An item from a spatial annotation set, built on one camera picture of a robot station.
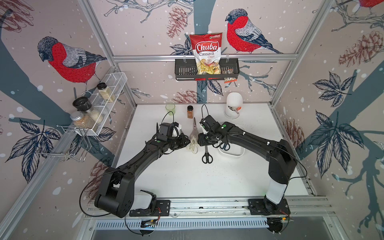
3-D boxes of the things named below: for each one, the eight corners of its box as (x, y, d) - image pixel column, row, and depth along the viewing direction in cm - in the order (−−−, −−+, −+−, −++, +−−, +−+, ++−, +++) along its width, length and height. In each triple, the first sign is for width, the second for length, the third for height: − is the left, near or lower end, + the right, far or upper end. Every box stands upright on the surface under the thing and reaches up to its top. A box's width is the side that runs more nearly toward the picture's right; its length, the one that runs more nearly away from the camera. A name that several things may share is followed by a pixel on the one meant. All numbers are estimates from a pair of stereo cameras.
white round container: (225, 120, 113) (229, 104, 100) (223, 108, 121) (226, 92, 108) (239, 120, 113) (245, 104, 100) (236, 108, 121) (241, 92, 108)
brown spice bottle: (187, 118, 114) (187, 109, 106) (188, 114, 117) (187, 105, 109) (193, 118, 114) (192, 109, 106) (193, 114, 117) (193, 105, 109)
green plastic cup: (166, 116, 117) (164, 108, 111) (167, 110, 121) (165, 103, 115) (176, 116, 117) (174, 108, 111) (176, 110, 121) (175, 103, 115)
